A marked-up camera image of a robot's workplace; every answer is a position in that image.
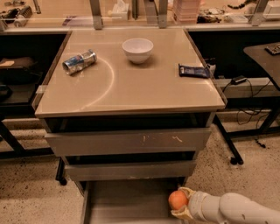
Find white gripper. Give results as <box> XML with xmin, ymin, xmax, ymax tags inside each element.
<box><xmin>171</xmin><ymin>187</ymin><xmax>208</xmax><ymax>221</ymax></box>

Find orange fruit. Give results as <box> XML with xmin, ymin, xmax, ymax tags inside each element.
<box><xmin>168</xmin><ymin>190</ymin><xmax>188</xmax><ymax>210</ymax></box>

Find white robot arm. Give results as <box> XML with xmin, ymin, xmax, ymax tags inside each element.
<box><xmin>168</xmin><ymin>187</ymin><xmax>280</xmax><ymax>224</ymax></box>

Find middle grey drawer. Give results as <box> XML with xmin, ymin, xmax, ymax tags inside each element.
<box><xmin>66</xmin><ymin>161</ymin><xmax>196</xmax><ymax>181</ymax></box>

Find top grey drawer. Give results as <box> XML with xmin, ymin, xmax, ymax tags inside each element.
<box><xmin>45</xmin><ymin>128</ymin><xmax>211</xmax><ymax>156</ymax></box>

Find open bottom grey drawer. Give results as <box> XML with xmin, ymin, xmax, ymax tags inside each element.
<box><xmin>80</xmin><ymin>178</ymin><xmax>186</xmax><ymax>224</ymax></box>

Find grey drawer cabinet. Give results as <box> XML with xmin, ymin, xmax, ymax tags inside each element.
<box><xmin>31</xmin><ymin>27</ymin><xmax>228</xmax><ymax>224</ymax></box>

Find dark blue snack packet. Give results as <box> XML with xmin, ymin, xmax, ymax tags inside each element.
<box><xmin>178</xmin><ymin>65</ymin><xmax>210</xmax><ymax>79</ymax></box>

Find black power adapter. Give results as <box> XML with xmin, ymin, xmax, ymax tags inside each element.
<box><xmin>231</xmin><ymin>75</ymin><xmax>247</xmax><ymax>85</ymax></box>

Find white ceramic bowl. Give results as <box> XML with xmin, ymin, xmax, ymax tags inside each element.
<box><xmin>122</xmin><ymin>38</ymin><xmax>154</xmax><ymax>64</ymax></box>

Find black remote keypad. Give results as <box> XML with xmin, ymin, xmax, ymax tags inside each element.
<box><xmin>264</xmin><ymin>43</ymin><xmax>280</xmax><ymax>55</ymax></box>

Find crushed silver blue can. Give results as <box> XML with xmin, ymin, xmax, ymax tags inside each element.
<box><xmin>62</xmin><ymin>49</ymin><xmax>97</xmax><ymax>75</ymax></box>

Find pink stacked trays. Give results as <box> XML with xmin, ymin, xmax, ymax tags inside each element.
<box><xmin>172</xmin><ymin>0</ymin><xmax>200</xmax><ymax>24</ymax></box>

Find white tissue box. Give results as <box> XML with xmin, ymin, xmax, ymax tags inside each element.
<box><xmin>111</xmin><ymin>3</ymin><xmax>129</xmax><ymax>20</ymax></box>

